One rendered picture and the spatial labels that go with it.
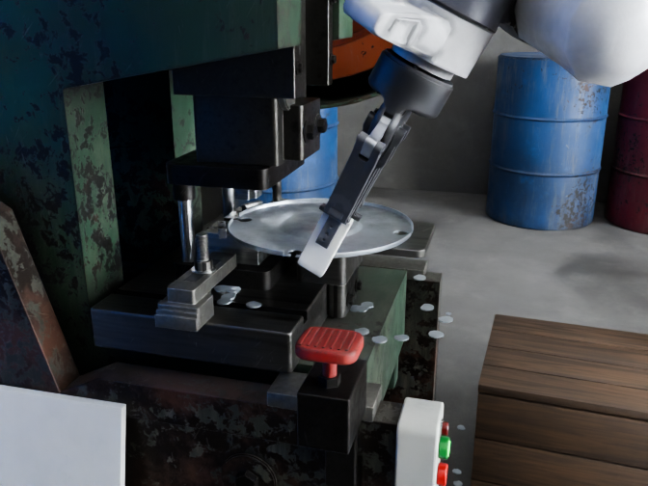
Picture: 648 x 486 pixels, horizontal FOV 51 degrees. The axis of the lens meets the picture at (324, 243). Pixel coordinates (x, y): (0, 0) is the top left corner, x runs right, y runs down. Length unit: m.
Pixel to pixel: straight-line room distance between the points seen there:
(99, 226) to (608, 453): 1.10
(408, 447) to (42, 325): 0.54
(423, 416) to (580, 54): 0.48
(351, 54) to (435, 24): 0.75
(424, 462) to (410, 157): 3.64
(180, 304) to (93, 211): 0.21
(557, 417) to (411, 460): 0.69
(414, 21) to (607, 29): 0.15
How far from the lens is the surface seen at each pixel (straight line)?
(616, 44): 0.60
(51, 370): 1.05
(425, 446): 0.87
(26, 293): 1.03
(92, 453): 1.05
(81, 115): 1.01
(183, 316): 0.91
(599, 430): 1.54
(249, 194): 1.07
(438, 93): 0.63
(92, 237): 1.04
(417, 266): 1.30
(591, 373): 1.62
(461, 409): 2.08
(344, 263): 1.03
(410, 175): 4.44
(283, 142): 1.00
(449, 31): 0.61
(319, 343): 0.75
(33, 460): 1.11
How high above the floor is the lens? 1.10
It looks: 19 degrees down
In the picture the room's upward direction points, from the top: straight up
